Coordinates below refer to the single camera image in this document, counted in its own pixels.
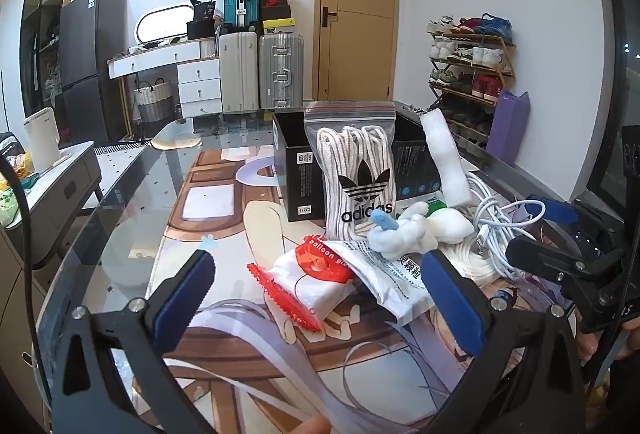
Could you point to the white desk with drawers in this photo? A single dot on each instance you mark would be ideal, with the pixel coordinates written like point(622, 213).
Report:
point(197, 79)

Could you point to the white and blue plush toy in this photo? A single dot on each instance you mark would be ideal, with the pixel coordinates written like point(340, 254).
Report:
point(410, 231)

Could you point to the zip bag of white shoelaces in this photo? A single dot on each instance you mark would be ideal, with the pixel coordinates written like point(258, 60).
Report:
point(357, 174)

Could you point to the white suitcase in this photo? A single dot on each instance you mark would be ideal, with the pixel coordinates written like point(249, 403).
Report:
point(239, 71)

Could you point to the dark glass wardrobe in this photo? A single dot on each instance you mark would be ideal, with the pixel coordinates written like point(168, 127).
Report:
point(42, 14)

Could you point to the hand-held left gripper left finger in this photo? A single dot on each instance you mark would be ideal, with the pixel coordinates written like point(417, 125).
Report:
point(182, 304)

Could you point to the dark grey refrigerator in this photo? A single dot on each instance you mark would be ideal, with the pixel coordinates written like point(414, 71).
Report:
point(87, 64)

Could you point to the white packet with red edge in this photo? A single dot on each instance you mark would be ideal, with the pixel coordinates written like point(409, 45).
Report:
point(300, 294)

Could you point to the wooden shoe rack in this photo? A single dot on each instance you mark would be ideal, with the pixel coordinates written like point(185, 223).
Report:
point(475, 89)

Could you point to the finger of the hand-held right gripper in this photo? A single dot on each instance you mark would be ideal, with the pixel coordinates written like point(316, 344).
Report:
point(545, 254)
point(552, 211)

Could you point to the printed desk mat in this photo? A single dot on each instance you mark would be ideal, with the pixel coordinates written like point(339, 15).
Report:
point(210, 209)

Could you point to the shoe rack with shoes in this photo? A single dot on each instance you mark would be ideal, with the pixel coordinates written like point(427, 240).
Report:
point(470, 56)

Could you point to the green and white packet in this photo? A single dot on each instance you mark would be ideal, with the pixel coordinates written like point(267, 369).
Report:
point(435, 206)

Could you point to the woven laundry basket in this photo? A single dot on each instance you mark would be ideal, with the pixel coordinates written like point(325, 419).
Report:
point(155, 104)

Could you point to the purple bag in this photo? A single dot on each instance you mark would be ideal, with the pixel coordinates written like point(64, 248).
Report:
point(507, 129)

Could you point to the black cardboard box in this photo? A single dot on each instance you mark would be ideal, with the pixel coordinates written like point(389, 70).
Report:
point(300, 164)

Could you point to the person's right forearm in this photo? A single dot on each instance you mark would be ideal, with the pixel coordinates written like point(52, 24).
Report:
point(625, 399)

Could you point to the silver suitcase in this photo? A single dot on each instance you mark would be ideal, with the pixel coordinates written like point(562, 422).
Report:
point(281, 69)

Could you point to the round beige stool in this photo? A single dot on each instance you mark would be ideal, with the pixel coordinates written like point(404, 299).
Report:
point(175, 140)

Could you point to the person's left hand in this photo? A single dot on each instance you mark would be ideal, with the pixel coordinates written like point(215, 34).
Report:
point(310, 426)

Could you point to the white printed plastic packet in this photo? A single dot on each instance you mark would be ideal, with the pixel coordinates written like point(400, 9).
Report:
point(395, 279)

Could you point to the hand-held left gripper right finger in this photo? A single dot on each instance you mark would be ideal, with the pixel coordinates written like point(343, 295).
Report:
point(455, 304)

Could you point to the white countertop appliance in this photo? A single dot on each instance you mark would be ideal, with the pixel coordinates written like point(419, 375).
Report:
point(45, 139)

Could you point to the stack of shoe boxes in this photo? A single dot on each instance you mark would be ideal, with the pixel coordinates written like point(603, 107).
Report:
point(276, 6)

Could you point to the tan wooden door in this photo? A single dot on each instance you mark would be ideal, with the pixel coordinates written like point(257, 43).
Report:
point(357, 14)

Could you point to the white foam block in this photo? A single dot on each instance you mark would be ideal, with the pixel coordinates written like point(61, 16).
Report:
point(447, 154)

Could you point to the oval white mirror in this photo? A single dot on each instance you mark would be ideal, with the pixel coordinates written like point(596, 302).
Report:
point(165, 24)

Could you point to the person's right hand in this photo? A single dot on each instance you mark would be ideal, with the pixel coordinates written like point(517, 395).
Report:
point(586, 344)

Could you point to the red glue tape dispenser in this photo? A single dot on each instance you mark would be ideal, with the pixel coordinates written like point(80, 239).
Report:
point(320, 259)

